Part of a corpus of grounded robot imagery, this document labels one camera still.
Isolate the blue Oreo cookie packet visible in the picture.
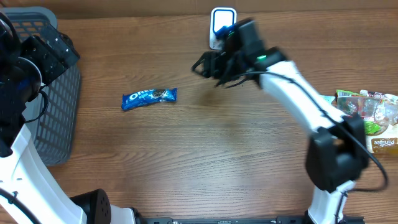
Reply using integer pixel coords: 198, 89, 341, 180
121, 88, 178, 110

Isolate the green clear snack packet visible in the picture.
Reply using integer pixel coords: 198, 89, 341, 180
336, 90, 387, 136

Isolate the beige nut snack pouch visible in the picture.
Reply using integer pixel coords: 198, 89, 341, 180
360, 90, 397, 155

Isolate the mint green wipes packet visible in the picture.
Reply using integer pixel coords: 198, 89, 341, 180
322, 95, 336, 107

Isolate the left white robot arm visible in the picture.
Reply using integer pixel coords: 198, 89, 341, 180
1, 14, 139, 224

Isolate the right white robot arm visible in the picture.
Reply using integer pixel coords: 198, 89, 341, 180
192, 18, 374, 223

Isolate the white barcode scanner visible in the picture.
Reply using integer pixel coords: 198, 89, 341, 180
209, 7, 237, 50

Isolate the grey plastic mesh basket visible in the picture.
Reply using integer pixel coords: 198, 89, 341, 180
1, 7, 81, 166

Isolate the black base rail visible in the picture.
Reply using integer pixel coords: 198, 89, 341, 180
136, 214, 365, 224

